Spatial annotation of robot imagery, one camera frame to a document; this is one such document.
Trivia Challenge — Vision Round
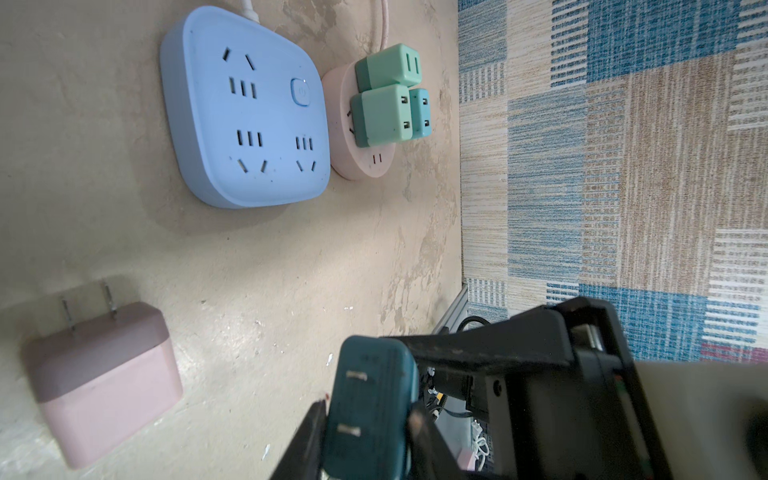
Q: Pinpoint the pink round power strip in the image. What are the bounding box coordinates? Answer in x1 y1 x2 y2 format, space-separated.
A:
322 63 396 181

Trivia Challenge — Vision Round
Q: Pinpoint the teal charger adapter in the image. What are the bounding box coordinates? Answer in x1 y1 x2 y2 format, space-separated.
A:
409 88 432 139

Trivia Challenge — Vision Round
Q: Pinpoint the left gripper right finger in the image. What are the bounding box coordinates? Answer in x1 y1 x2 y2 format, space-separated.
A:
407 403 466 480

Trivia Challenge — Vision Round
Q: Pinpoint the blue charger adapter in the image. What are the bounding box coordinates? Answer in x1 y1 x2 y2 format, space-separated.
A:
322 336 419 479

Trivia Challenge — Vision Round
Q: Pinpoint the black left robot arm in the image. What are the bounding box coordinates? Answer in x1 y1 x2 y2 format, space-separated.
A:
273 297 767 479

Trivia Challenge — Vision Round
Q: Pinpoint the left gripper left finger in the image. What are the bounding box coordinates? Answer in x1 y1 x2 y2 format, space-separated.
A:
270 400 327 480

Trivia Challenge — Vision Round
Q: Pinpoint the blue square power strip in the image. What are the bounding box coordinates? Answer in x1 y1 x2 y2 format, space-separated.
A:
159 6 331 209

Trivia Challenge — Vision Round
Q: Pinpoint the green charger adapter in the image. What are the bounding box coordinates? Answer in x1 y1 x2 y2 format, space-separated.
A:
355 43 422 92
350 84 413 148

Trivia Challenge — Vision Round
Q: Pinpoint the pink charger adapter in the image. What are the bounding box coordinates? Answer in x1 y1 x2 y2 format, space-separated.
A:
21 286 183 470

